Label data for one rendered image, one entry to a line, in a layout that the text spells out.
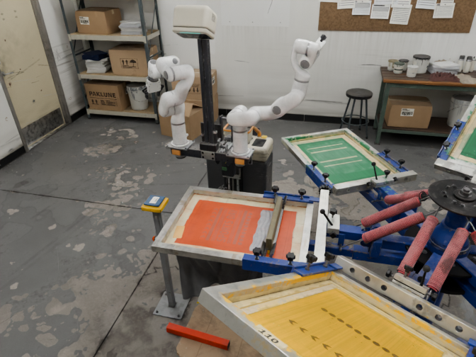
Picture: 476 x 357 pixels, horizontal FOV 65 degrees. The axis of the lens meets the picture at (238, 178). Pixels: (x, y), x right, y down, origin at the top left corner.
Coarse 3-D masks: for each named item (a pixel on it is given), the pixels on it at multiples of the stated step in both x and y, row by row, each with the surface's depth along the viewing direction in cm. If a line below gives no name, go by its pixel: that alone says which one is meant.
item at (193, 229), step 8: (192, 224) 213; (200, 224) 212; (184, 232) 206; (192, 232) 206; (200, 232) 206; (248, 232) 205; (280, 232) 205; (176, 240) 201; (184, 240) 201; (192, 240) 201; (200, 240) 201; (208, 240) 200; (248, 240) 200; (280, 240) 199; (288, 240) 199; (216, 248) 195; (224, 248) 195; (232, 248) 195; (240, 248) 195; (248, 248) 195; (280, 248) 194; (288, 248) 194; (280, 256) 189
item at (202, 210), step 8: (200, 200) 232; (208, 200) 232; (200, 208) 225; (208, 208) 225; (232, 208) 224; (240, 208) 224; (248, 208) 224; (256, 208) 224; (264, 208) 224; (272, 208) 223; (192, 216) 219; (200, 216) 219; (208, 216) 218; (256, 216) 217; (288, 216) 217; (256, 224) 211; (280, 224) 211; (288, 224) 211; (288, 232) 204
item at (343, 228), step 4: (340, 224) 196; (340, 228) 193; (344, 228) 193; (348, 228) 193; (352, 228) 193; (356, 228) 193; (360, 228) 193; (340, 232) 192; (344, 232) 191; (348, 232) 191; (352, 232) 190; (356, 232) 190; (360, 232) 190; (328, 236) 195; (336, 236) 194; (348, 236) 192; (352, 236) 191; (356, 236) 191; (360, 236) 190; (356, 240) 192
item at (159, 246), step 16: (192, 192) 235; (208, 192) 235; (224, 192) 233; (240, 192) 233; (176, 208) 220; (304, 224) 205; (160, 240) 196; (304, 240) 194; (192, 256) 189; (208, 256) 187; (224, 256) 185; (240, 256) 184; (304, 256) 183
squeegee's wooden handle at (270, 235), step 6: (282, 198) 215; (276, 204) 209; (282, 204) 218; (276, 210) 204; (276, 216) 200; (276, 222) 198; (270, 228) 191; (276, 228) 201; (270, 234) 187; (270, 240) 185; (270, 246) 187
